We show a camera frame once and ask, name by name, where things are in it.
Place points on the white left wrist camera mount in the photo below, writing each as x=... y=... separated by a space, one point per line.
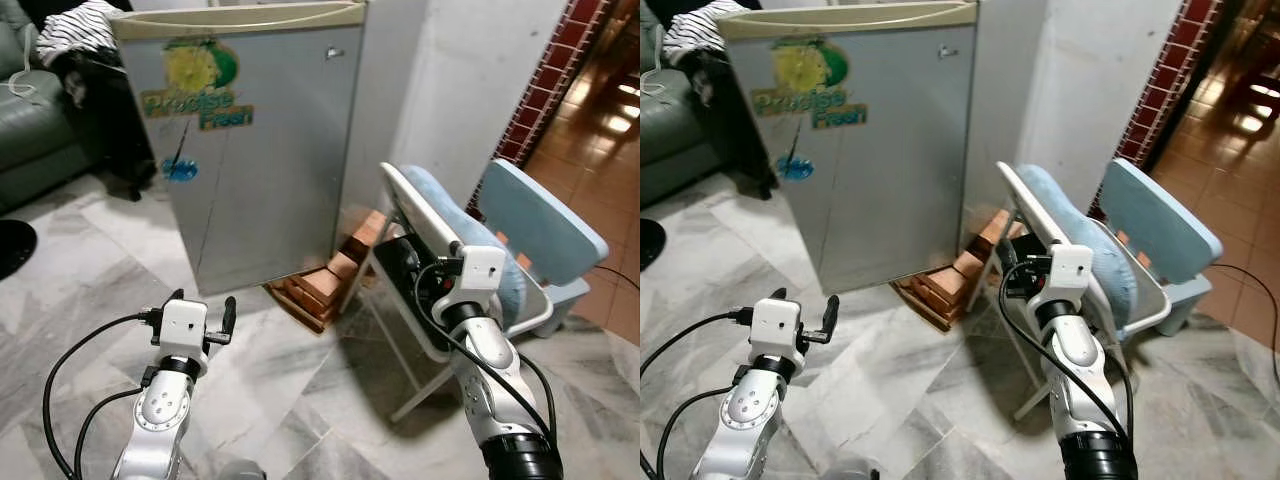
x=776 y=325
x=183 y=325

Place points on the silver mini fridge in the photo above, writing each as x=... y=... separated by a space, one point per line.
x=260 y=170
x=880 y=170

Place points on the black round base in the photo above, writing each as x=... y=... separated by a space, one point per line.
x=14 y=250
x=650 y=243

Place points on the black bag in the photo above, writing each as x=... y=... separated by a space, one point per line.
x=110 y=120
x=735 y=115

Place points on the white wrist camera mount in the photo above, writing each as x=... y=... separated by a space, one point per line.
x=183 y=325
x=1070 y=270
x=482 y=270
x=776 y=325

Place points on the black white striped cloth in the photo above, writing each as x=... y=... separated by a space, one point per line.
x=80 y=30
x=700 y=30

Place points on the green leather sofa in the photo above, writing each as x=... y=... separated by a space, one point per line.
x=35 y=140
x=670 y=140

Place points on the white folding chair blue pads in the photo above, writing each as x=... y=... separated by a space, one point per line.
x=540 y=225
x=1160 y=225

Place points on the grey robot foot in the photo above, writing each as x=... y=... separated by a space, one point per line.
x=850 y=472
x=240 y=472

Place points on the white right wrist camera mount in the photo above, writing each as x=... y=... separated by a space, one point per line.
x=1070 y=270
x=482 y=270

